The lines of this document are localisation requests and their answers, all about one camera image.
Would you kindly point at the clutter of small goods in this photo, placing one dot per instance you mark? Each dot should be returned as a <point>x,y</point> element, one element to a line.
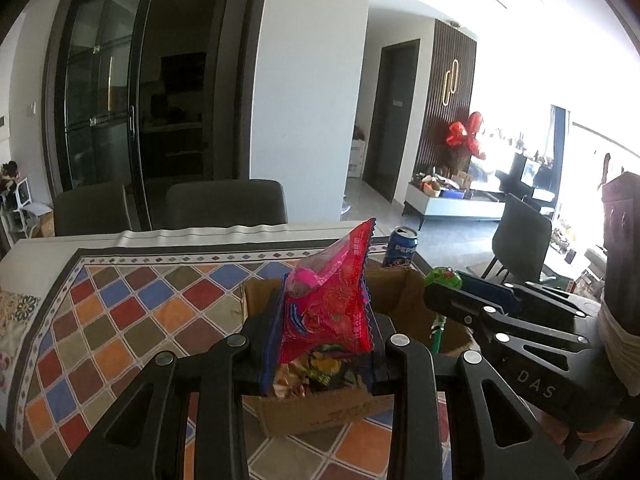
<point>437,185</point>

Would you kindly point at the black monitor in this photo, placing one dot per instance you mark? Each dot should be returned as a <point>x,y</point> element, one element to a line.
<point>524,172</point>

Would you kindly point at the white small shelf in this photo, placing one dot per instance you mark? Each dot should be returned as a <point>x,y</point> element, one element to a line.
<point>27,215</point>

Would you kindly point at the colourful diamond pattern tablecloth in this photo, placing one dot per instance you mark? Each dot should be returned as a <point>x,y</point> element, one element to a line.
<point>130,320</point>

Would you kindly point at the white storage box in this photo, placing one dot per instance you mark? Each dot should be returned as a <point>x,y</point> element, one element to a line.
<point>356,157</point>

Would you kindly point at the red snack packet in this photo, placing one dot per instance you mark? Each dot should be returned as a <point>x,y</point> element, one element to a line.
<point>330,300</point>

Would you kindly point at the dark glass sliding doors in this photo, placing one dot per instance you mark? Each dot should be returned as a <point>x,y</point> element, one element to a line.
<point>160,95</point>

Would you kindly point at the red foil balloon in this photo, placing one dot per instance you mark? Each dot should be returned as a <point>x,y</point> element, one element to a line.
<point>460,135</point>

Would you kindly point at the brown cardboard box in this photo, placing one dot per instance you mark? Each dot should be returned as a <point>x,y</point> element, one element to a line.
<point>320,417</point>

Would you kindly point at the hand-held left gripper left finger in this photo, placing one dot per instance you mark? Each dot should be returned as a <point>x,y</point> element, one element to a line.
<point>269,366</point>

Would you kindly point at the dark plush toy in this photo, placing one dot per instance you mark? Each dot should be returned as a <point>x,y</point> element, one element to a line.
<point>9,175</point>

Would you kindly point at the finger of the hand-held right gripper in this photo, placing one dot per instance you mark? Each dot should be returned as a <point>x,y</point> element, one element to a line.
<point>455,302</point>
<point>492,290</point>

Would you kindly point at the cluttered side table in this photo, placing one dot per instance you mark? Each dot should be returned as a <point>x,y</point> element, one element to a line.
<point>575,260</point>

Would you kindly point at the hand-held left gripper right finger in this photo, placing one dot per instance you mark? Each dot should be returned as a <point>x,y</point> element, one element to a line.
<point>381,366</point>

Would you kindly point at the white low cabinet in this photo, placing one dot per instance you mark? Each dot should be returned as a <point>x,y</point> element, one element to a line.
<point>450,205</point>

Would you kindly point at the blue soda can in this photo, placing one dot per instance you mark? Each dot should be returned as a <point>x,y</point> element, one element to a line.
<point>400,252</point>

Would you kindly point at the grey dining chair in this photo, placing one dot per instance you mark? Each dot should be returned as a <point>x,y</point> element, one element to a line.
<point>520,230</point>
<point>90,210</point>
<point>225,205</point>

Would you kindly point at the dark wooden door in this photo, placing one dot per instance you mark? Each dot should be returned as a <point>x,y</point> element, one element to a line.
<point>392,120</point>

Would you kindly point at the dark slatted wall panel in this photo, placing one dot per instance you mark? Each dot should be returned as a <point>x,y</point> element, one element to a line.
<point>435,130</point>

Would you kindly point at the gold wall ornament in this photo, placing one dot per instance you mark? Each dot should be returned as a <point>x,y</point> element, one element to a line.
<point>451,82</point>

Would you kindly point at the person's right hand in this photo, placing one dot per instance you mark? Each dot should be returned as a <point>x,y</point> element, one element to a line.
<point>597,442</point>

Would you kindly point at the pile of snack wrappers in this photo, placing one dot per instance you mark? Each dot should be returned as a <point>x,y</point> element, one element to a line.
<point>320,370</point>

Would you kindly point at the blue curtain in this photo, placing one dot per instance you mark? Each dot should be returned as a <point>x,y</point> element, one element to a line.
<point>555,132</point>

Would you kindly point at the green lollipop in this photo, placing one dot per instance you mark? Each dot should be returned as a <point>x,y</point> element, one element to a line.
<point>442,277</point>

